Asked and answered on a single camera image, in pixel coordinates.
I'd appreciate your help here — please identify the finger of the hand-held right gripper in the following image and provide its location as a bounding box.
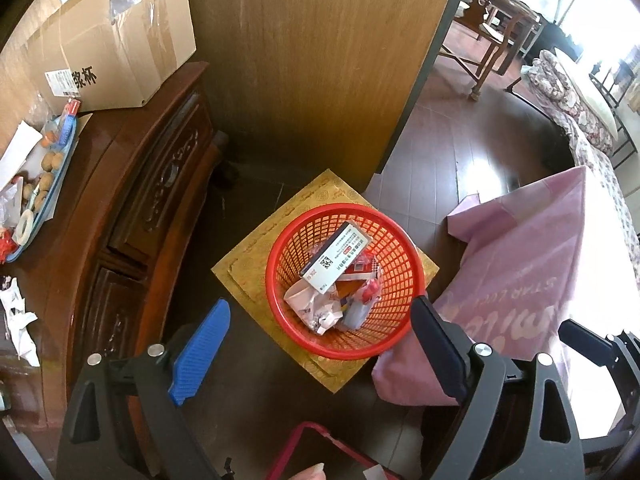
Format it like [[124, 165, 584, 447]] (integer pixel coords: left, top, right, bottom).
[[606, 329, 640, 361], [559, 319, 640, 416]]

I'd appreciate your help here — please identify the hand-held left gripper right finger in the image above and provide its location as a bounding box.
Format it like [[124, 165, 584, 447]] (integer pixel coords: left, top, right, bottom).
[[410, 296, 586, 480]]

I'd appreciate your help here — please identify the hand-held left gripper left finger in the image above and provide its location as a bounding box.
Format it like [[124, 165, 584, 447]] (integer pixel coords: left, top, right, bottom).
[[55, 299, 232, 480]]

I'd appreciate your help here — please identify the red plastic basket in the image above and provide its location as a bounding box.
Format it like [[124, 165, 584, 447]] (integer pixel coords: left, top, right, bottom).
[[265, 203, 430, 361]]

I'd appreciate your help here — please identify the white medicine box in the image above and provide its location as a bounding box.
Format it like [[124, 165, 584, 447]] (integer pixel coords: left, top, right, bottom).
[[300, 221, 373, 295]]

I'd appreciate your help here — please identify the person's left hand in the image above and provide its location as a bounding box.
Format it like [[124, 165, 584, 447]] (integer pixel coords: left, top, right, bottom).
[[292, 461, 327, 480]]

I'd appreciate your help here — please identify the purple tablecloth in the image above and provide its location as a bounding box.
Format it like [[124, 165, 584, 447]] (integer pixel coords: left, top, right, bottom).
[[371, 165, 640, 436]]

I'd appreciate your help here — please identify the red orange wrapper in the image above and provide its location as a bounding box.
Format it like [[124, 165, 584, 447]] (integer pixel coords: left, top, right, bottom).
[[335, 255, 381, 311]]

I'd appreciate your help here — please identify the crumpled white wrapper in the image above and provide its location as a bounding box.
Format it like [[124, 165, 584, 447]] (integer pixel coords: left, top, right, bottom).
[[284, 280, 346, 336]]

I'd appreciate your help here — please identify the red rimmed dark stool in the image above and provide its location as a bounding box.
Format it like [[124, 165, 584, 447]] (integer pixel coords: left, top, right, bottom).
[[265, 421, 416, 480]]

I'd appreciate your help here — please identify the bed with floral sheet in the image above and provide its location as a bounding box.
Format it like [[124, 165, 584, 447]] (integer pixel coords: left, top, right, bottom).
[[550, 60, 640, 281]]

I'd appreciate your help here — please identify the crumpled white paper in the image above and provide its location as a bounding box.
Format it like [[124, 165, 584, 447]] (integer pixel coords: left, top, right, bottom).
[[0, 277, 41, 367]]

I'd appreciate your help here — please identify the dark carved wooden dresser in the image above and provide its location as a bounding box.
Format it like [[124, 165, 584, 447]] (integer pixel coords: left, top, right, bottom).
[[0, 61, 226, 441]]

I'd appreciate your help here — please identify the white tape roll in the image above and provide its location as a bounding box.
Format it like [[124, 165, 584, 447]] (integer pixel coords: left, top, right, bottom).
[[12, 210, 36, 246]]

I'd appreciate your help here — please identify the blue tray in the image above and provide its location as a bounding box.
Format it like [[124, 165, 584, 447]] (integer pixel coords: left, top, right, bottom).
[[5, 112, 81, 264]]

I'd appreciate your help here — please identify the pile of walnuts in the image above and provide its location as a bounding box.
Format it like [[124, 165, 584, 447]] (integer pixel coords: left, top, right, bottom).
[[22, 150, 66, 213]]

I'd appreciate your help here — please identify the cream pillow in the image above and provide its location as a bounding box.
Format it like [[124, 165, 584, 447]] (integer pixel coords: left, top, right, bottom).
[[552, 47, 623, 136]]

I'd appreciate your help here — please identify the folded floral quilt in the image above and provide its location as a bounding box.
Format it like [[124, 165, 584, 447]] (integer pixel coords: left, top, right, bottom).
[[520, 47, 616, 156]]

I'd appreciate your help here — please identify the blue red blister pack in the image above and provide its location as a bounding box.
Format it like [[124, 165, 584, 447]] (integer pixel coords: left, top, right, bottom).
[[42, 100, 83, 148]]

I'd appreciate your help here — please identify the white paper sheet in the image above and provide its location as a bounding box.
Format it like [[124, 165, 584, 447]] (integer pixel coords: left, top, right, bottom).
[[0, 121, 45, 191]]

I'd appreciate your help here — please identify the carved wooden chair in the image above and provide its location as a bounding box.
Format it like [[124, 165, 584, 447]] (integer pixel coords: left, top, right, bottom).
[[440, 0, 543, 103]]

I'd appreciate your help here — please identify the light wooden cabinet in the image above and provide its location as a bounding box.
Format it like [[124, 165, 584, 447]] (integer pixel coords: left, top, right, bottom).
[[167, 0, 476, 196]]

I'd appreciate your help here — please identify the cardboard box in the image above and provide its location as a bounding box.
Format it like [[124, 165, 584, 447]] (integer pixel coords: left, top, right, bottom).
[[0, 0, 197, 128]]

